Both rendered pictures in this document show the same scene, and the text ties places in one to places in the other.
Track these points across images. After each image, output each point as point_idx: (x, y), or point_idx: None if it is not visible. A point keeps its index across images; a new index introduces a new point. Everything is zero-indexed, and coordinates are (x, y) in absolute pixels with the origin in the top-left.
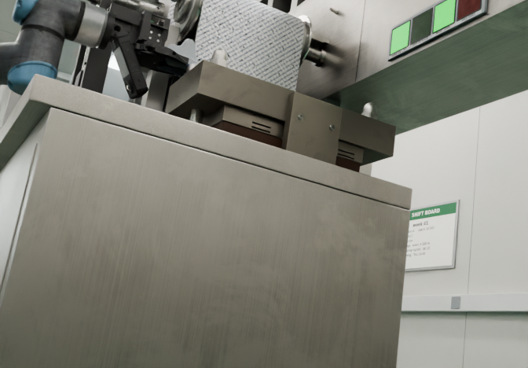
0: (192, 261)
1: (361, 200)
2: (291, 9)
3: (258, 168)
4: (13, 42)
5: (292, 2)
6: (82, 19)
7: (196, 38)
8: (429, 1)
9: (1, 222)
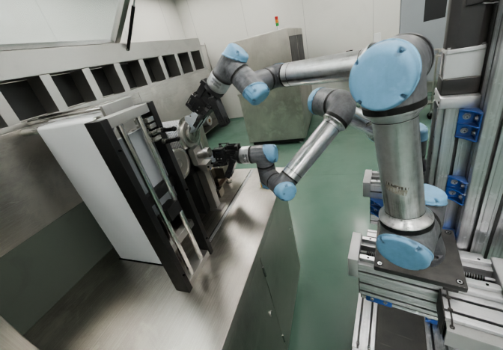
0: None
1: None
2: (61, 108)
3: None
4: (275, 170)
5: (58, 103)
6: (245, 153)
7: (202, 147)
8: (177, 118)
9: (280, 218)
